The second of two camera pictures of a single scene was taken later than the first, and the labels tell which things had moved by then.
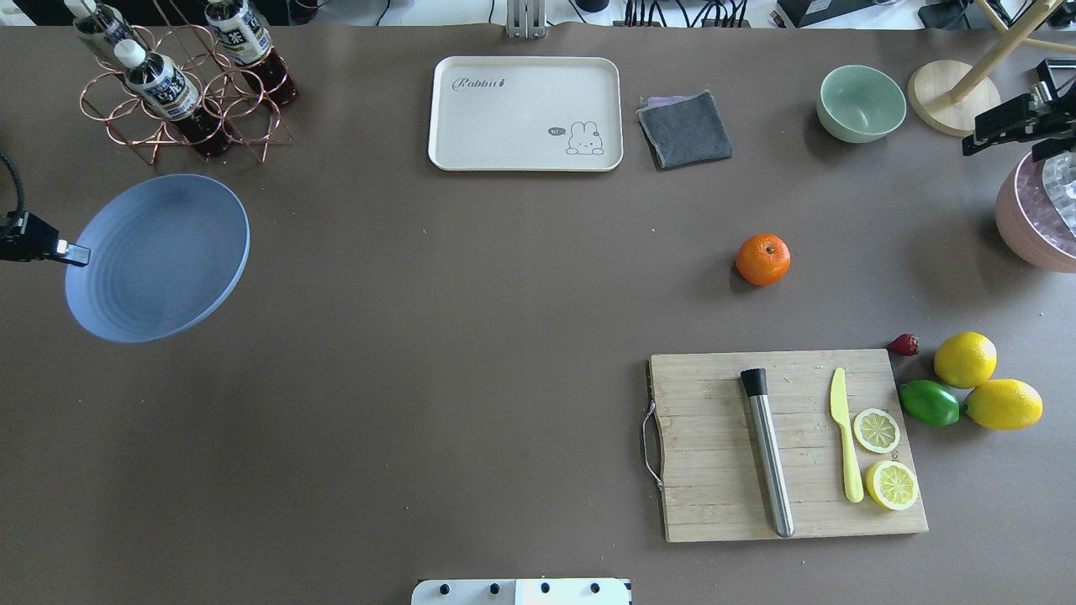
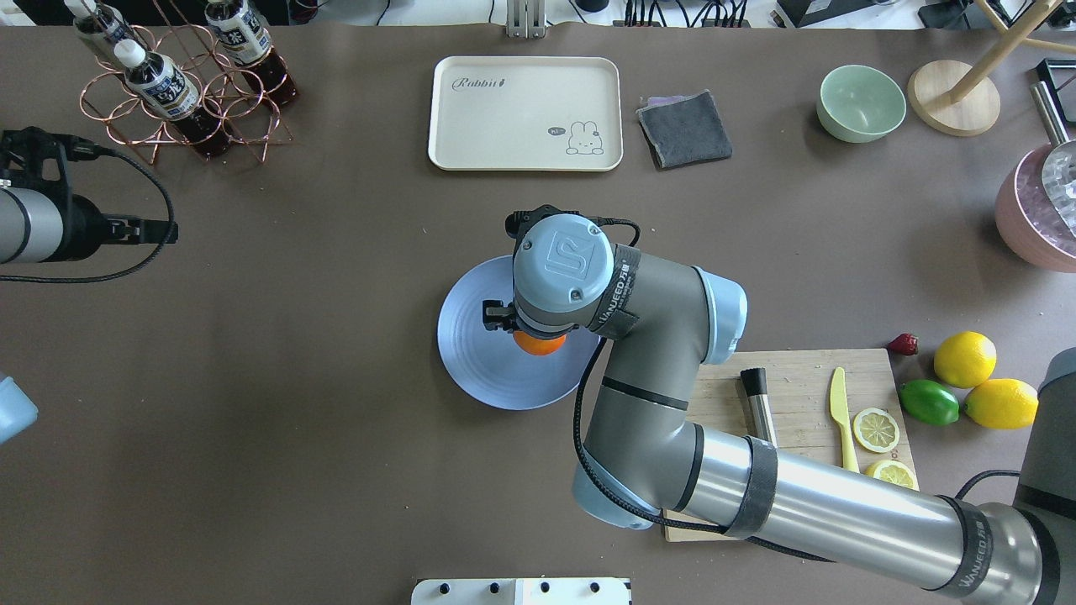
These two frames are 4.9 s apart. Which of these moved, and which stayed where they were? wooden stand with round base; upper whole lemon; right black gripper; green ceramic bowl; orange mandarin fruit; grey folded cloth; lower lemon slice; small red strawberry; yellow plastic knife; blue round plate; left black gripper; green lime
Moved: orange mandarin fruit; left black gripper; right black gripper; blue round plate
Stayed: green ceramic bowl; green lime; upper whole lemon; small red strawberry; yellow plastic knife; lower lemon slice; grey folded cloth; wooden stand with round base
